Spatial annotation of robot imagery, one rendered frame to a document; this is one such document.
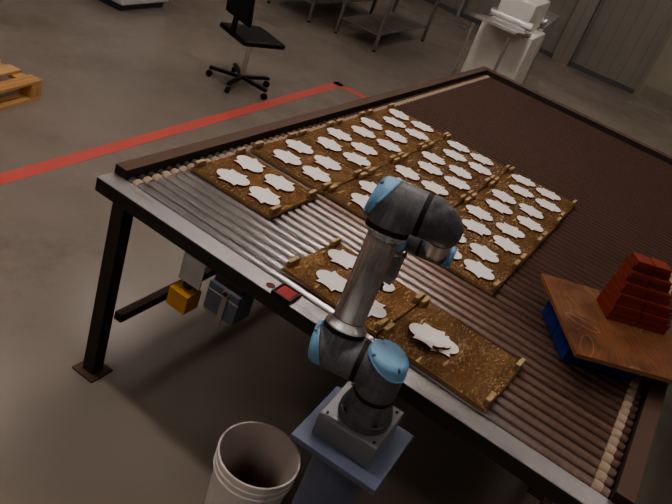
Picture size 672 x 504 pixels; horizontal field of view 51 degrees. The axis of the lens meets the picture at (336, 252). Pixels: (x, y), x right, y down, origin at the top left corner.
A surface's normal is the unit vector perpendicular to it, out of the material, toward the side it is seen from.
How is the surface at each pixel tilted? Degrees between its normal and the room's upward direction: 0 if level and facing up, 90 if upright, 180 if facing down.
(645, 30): 90
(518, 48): 90
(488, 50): 90
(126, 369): 0
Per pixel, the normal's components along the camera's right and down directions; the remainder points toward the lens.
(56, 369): 0.31, -0.81
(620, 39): -0.47, 0.33
